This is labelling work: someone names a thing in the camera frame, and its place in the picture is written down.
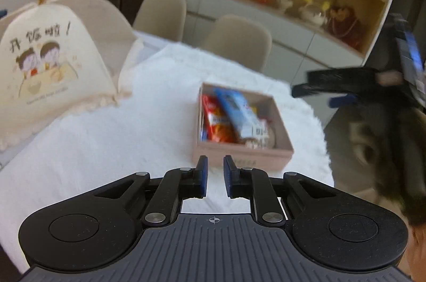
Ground dark red snack packet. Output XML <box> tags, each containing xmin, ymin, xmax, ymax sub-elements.
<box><xmin>204</xmin><ymin>111</ymin><xmax>241</xmax><ymax>144</ymax></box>

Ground white teapot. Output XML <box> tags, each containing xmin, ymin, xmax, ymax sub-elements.
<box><xmin>298</xmin><ymin>0</ymin><xmax>329</xmax><ymax>25</ymax></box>

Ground beige dining chair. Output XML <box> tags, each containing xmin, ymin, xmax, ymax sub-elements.
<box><xmin>132</xmin><ymin>0</ymin><xmax>187</xmax><ymax>43</ymax></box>
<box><xmin>202</xmin><ymin>14</ymin><xmax>273</xmax><ymax>73</ymax></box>

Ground white fluffy tablecloth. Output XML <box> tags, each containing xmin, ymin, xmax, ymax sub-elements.
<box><xmin>0</xmin><ymin>43</ymin><xmax>335</xmax><ymax>272</ymax></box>

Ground grey sideboard cabinet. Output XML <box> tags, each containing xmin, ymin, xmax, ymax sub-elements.
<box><xmin>156</xmin><ymin>0</ymin><xmax>367</xmax><ymax>85</ymax></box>

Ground red and white snack packet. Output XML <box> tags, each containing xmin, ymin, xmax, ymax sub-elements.
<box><xmin>201</xmin><ymin>94</ymin><xmax>222</xmax><ymax>118</ymax></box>

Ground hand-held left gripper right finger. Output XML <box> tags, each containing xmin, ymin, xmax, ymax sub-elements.
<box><xmin>223</xmin><ymin>155</ymin><xmax>337</xmax><ymax>225</ymax></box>

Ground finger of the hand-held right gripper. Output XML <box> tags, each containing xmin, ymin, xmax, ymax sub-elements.
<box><xmin>328</xmin><ymin>94</ymin><xmax>362</xmax><ymax>109</ymax></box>
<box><xmin>291</xmin><ymin>67</ymin><xmax>380</xmax><ymax>99</ymax></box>

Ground pink cardboard box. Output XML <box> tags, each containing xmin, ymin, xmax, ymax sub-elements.
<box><xmin>192</xmin><ymin>82</ymin><xmax>295</xmax><ymax>173</ymax></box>

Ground blue snack packet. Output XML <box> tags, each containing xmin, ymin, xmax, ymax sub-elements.
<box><xmin>213</xmin><ymin>87</ymin><xmax>270</xmax><ymax>143</ymax></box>

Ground red gift basket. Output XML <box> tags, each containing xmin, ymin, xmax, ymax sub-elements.
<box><xmin>328</xmin><ymin>0</ymin><xmax>364</xmax><ymax>49</ymax></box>

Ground round bread packet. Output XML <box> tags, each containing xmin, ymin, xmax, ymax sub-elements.
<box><xmin>244</xmin><ymin>126</ymin><xmax>277</xmax><ymax>150</ymax></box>

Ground cream printed food cover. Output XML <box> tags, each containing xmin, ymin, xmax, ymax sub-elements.
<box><xmin>0</xmin><ymin>0</ymin><xmax>145</xmax><ymax>153</ymax></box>

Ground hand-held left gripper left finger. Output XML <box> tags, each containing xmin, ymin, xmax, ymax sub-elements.
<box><xmin>90</xmin><ymin>156</ymin><xmax>209</xmax><ymax>227</ymax></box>

